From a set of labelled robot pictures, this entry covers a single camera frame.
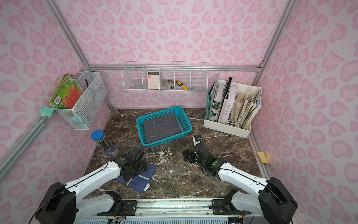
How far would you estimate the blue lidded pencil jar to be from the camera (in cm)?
81

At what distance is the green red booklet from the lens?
2.22 feet

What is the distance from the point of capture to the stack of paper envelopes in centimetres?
90

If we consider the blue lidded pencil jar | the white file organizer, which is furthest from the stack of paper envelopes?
the blue lidded pencil jar

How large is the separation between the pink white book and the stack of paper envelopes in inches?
0.8

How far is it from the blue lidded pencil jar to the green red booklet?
0.64 ft

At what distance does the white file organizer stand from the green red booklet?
31.2 inches
